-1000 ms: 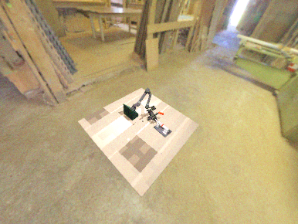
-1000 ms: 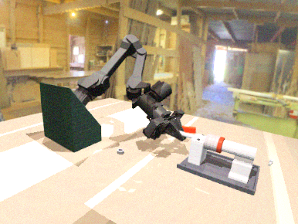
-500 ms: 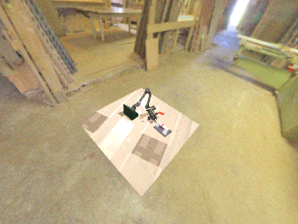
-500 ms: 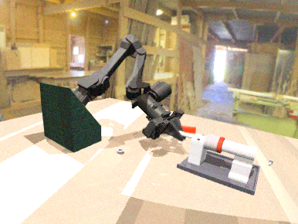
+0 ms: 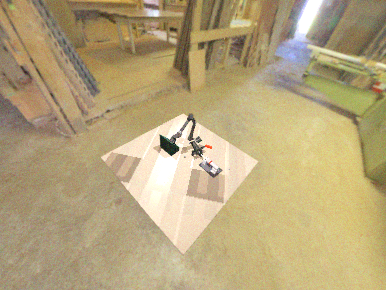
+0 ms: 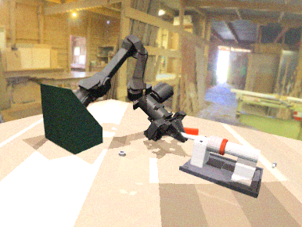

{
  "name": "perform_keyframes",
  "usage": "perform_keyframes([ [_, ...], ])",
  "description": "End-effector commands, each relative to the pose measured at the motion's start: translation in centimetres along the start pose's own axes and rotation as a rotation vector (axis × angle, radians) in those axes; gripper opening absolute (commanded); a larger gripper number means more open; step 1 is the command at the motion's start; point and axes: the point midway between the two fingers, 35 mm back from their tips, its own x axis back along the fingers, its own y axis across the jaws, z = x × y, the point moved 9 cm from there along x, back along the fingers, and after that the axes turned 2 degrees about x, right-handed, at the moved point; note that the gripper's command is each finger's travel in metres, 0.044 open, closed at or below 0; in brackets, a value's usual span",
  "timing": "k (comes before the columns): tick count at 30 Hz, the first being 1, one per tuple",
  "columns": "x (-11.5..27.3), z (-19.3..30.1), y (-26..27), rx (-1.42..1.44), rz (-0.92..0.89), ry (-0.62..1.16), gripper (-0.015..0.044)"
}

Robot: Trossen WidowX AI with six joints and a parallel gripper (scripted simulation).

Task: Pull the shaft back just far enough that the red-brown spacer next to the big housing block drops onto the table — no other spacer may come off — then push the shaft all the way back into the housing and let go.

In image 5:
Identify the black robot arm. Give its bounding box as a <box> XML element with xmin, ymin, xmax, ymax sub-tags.
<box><xmin>169</xmin><ymin>113</ymin><xmax>202</xmax><ymax>147</ymax></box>

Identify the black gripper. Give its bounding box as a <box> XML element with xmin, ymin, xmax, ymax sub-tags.
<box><xmin>191</xmin><ymin>144</ymin><xmax>205</xmax><ymax>158</ymax></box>

